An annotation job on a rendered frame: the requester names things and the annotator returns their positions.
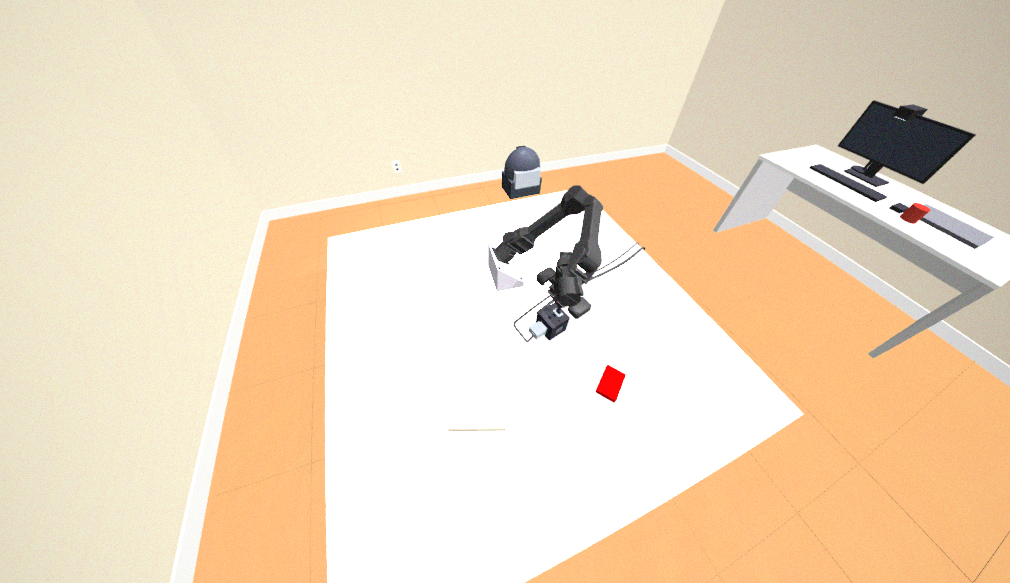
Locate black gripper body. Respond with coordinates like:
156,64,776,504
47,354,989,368
536,267,592,319

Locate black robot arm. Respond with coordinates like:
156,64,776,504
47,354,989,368
492,185,603,307

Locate red rectangular block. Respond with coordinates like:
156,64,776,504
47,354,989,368
595,365,626,403

